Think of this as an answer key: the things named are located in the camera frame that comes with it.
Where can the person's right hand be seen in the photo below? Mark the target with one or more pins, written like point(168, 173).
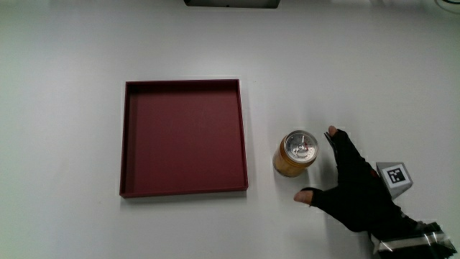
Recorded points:
point(359, 194)

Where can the golden drink can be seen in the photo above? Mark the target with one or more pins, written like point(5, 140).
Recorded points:
point(292, 166)

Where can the person's right forearm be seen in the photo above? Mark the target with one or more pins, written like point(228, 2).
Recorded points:
point(413, 244)

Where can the white desk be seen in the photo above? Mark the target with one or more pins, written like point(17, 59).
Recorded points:
point(72, 43)

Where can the dark red square tray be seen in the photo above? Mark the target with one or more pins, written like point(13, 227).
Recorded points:
point(185, 140)

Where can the dark grey monitor base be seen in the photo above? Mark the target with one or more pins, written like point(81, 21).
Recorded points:
point(231, 3)

